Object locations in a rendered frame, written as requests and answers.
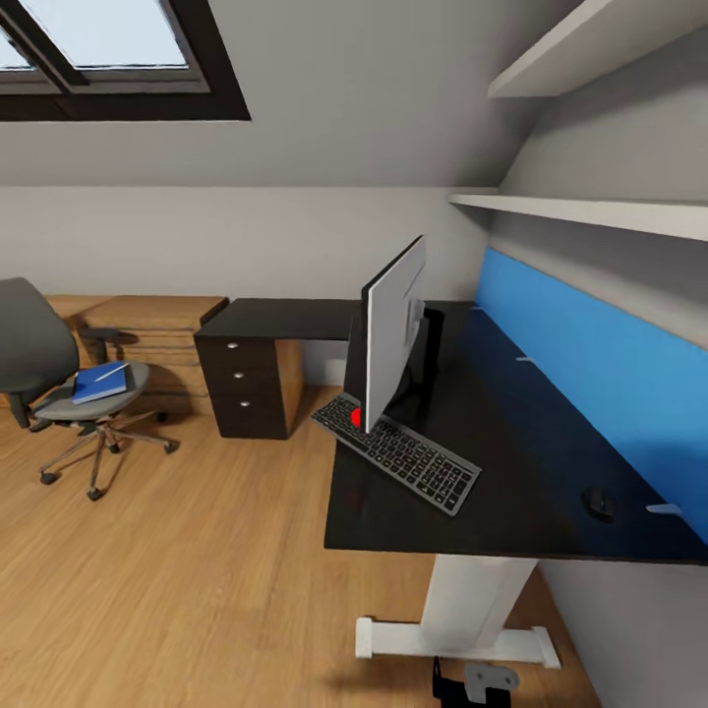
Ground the monitor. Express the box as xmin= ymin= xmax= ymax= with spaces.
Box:
xmin=351 ymin=236 xmax=445 ymax=434

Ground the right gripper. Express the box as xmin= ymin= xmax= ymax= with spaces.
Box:
xmin=432 ymin=669 xmax=511 ymax=708

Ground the folder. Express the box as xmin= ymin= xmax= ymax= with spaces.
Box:
xmin=72 ymin=361 xmax=128 ymax=405

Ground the swivel chair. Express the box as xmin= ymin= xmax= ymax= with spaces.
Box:
xmin=0 ymin=277 xmax=174 ymax=501

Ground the mouse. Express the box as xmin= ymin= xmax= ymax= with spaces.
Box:
xmin=583 ymin=484 xmax=617 ymax=517

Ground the keyboard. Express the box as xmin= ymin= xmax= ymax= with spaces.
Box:
xmin=309 ymin=391 xmax=482 ymax=516

